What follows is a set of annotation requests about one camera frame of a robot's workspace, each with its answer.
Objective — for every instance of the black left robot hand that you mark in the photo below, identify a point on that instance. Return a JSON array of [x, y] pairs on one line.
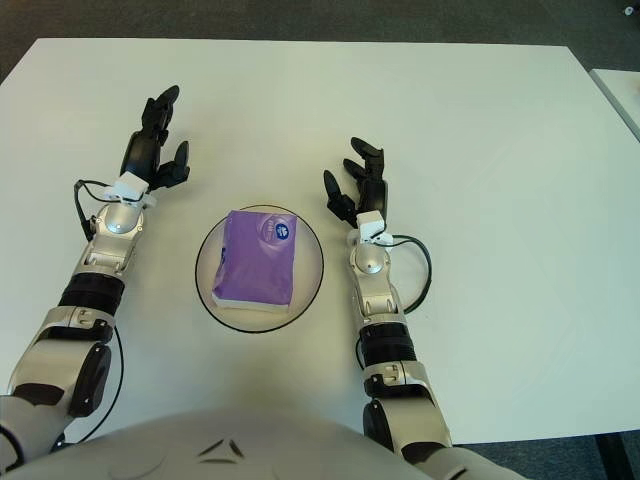
[[142, 152]]

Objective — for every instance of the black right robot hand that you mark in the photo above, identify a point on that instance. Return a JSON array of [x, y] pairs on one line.
[[372, 195]]

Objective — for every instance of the purple tissue paper pack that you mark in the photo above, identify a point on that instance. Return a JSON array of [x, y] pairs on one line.
[[250, 260]]

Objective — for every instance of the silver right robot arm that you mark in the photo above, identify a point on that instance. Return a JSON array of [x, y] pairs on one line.
[[372, 265]]

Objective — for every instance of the white plate with black rim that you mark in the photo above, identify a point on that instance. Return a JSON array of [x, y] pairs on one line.
[[206, 270]]

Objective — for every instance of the adjacent white table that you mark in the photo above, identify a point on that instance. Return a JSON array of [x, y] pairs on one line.
[[622, 95]]

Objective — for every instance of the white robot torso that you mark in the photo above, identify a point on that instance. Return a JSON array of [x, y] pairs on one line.
[[225, 440]]

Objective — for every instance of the black table leg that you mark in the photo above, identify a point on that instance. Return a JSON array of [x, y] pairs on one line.
[[612, 457]]

